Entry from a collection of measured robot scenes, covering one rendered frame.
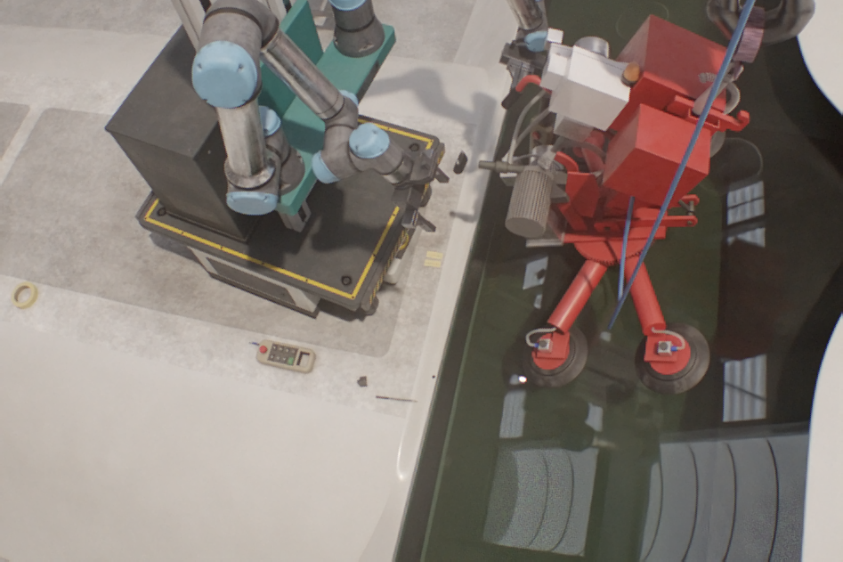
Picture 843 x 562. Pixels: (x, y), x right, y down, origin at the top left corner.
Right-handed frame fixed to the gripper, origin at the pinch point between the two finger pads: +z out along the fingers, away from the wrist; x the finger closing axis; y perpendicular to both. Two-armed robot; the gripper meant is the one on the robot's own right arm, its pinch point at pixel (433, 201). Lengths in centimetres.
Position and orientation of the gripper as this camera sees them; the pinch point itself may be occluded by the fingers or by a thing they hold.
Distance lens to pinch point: 176.9
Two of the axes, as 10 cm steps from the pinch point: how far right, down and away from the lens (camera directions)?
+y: -8.3, -0.3, 5.5
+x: -2.5, 9.1, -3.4
